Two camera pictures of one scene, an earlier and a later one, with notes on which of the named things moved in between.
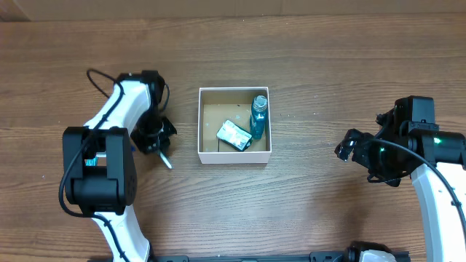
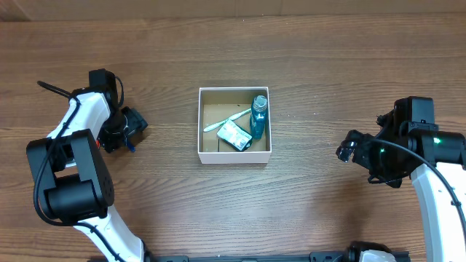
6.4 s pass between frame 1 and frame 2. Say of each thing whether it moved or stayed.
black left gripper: moved
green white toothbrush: moved
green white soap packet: stayed
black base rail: stayed
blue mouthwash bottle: stayed
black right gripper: stayed
